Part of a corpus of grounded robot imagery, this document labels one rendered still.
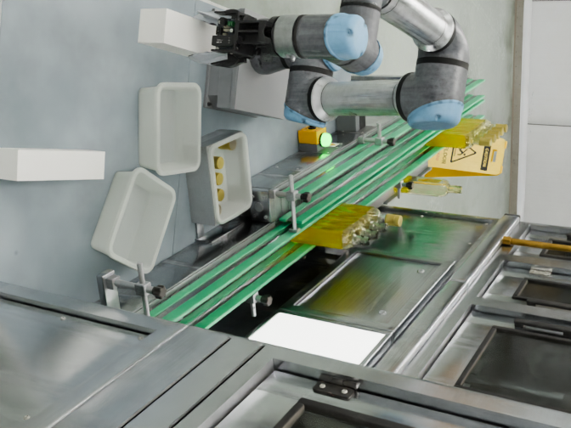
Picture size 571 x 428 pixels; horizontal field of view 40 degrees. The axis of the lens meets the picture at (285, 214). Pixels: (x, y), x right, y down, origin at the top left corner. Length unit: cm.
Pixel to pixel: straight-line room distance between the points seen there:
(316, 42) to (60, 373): 68
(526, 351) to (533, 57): 619
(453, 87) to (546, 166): 655
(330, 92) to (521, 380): 83
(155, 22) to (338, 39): 34
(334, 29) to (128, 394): 66
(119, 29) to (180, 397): 100
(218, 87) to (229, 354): 103
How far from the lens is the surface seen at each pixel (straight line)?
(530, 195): 840
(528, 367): 197
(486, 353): 201
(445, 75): 174
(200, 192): 208
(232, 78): 209
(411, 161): 307
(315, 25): 134
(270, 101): 222
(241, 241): 212
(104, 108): 184
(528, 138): 823
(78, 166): 171
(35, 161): 163
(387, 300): 216
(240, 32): 140
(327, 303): 215
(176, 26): 146
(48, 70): 172
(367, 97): 187
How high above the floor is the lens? 202
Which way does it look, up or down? 30 degrees down
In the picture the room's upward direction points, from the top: 98 degrees clockwise
